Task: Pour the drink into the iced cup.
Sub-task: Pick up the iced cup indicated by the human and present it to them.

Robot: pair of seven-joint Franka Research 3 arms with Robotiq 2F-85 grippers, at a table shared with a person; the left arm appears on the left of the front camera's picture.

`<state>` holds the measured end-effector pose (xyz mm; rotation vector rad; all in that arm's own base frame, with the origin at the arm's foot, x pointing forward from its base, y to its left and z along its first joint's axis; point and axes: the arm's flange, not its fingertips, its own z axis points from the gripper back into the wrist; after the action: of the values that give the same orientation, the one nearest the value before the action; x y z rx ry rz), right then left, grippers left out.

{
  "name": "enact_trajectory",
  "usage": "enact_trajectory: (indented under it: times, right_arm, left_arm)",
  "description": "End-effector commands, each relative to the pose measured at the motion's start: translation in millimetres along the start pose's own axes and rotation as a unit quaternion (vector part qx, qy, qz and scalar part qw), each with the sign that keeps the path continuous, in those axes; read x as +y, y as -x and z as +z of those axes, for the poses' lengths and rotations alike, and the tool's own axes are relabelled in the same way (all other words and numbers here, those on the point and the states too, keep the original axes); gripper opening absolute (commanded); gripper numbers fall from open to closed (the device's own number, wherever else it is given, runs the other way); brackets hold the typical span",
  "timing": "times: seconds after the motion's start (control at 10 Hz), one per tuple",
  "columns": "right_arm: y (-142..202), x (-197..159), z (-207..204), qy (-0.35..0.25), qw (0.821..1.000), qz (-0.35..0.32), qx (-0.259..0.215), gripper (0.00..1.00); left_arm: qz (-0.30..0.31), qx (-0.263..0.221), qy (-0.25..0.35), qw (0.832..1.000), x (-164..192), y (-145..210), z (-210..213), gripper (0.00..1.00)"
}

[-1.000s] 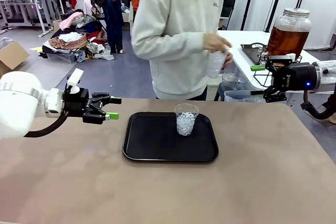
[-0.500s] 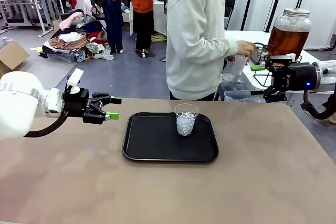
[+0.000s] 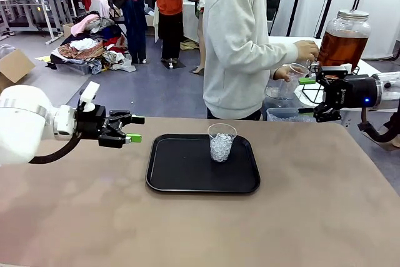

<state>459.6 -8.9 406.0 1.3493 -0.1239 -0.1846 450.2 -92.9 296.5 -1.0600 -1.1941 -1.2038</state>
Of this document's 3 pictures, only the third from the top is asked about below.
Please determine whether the person in orange top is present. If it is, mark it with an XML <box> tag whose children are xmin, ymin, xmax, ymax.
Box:
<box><xmin>155</xmin><ymin>0</ymin><xmax>186</xmax><ymax>69</ymax></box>

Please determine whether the short clear iced cup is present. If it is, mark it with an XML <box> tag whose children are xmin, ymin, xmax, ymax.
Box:
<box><xmin>207</xmin><ymin>123</ymin><xmax>238</xmax><ymax>164</ymax></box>

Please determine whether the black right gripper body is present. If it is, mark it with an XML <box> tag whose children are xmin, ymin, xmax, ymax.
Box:
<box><xmin>324</xmin><ymin>74</ymin><xmax>378</xmax><ymax>109</ymax></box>

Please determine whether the person in pink top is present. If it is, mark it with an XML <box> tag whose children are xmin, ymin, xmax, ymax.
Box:
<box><xmin>106</xmin><ymin>0</ymin><xmax>157</xmax><ymax>64</ymax></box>

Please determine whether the person in cream sweatshirt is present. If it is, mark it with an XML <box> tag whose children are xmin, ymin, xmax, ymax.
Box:
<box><xmin>202</xmin><ymin>0</ymin><xmax>299</xmax><ymax>121</ymax></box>

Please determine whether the black plastic serving tray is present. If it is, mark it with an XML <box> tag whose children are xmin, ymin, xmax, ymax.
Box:
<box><xmin>145</xmin><ymin>133</ymin><xmax>261</xmax><ymax>194</ymax></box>

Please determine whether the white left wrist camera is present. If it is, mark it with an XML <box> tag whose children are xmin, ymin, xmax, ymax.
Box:
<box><xmin>77</xmin><ymin>81</ymin><xmax>101</xmax><ymax>112</ymax></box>

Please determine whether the person's right forearm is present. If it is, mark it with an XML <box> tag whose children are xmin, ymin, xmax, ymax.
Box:
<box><xmin>237</xmin><ymin>38</ymin><xmax>299</xmax><ymax>71</ymax></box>

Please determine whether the brown cardboard box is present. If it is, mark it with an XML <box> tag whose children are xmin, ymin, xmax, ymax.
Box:
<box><xmin>0</xmin><ymin>48</ymin><xmax>36</xmax><ymax>91</ymax></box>

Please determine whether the tall clear iced cup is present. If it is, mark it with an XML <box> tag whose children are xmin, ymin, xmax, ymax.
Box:
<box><xmin>277</xmin><ymin>63</ymin><xmax>309</xmax><ymax>101</ymax></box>

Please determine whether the person's left hand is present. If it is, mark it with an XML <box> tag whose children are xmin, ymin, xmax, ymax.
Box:
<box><xmin>272</xmin><ymin>66</ymin><xmax>300</xmax><ymax>83</ymax></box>

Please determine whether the grey background workbench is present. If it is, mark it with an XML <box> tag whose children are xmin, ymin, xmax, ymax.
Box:
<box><xmin>0</xmin><ymin>0</ymin><xmax>79</xmax><ymax>44</ymax></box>

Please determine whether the white side table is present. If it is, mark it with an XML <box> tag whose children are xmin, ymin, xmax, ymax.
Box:
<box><xmin>267</xmin><ymin>36</ymin><xmax>400</xmax><ymax>114</ymax></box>

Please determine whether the clear plastic ice bin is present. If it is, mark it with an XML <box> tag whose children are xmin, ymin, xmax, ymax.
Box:
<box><xmin>266</xmin><ymin>107</ymin><xmax>316</xmax><ymax>123</ymax></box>

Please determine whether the black wire dispenser stand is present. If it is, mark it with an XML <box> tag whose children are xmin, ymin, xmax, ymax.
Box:
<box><xmin>300</xmin><ymin>81</ymin><xmax>326</xmax><ymax>106</ymax></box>

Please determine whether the glass tea dispenser jar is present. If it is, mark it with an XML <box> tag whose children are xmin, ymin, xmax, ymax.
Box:
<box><xmin>316</xmin><ymin>9</ymin><xmax>372</xmax><ymax>71</ymax></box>

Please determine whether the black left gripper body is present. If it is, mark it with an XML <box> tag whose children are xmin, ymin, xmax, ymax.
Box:
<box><xmin>76</xmin><ymin>105</ymin><xmax>109</xmax><ymax>140</ymax></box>

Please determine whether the person's right hand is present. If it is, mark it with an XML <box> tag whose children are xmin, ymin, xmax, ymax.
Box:
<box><xmin>293</xmin><ymin>39</ymin><xmax>320</xmax><ymax>63</ymax></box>

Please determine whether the pile of mixed clothes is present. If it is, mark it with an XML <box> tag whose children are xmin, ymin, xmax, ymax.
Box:
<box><xmin>46</xmin><ymin>13</ymin><xmax>137</xmax><ymax>76</ymax></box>

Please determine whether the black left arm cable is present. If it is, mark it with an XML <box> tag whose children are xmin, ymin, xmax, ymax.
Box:
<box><xmin>27</xmin><ymin>131</ymin><xmax>83</xmax><ymax>165</ymax></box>

